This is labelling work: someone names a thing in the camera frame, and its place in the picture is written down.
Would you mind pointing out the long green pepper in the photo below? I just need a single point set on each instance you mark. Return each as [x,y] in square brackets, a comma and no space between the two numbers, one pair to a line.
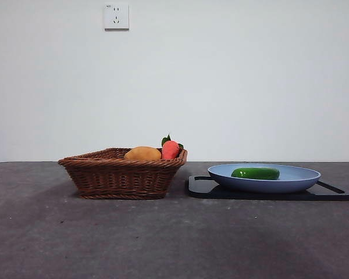
[256,173]

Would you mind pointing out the blue round plate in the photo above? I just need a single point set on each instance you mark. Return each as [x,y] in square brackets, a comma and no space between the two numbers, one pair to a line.
[264,186]

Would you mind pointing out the orange carrot with green leaves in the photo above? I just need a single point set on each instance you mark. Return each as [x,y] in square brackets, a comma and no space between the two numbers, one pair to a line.
[170,149]

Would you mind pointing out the yellow-brown potato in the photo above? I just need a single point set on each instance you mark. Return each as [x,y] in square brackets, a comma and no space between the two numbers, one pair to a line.
[142,153]

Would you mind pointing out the brown wicker basket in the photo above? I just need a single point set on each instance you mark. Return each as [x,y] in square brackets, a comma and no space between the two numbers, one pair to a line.
[119,177]

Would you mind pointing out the black rectangular tray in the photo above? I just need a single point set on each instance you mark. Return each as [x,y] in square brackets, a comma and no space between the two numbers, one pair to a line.
[250,196]

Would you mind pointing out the white wall power socket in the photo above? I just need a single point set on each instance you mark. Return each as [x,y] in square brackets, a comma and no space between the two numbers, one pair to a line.
[117,17]

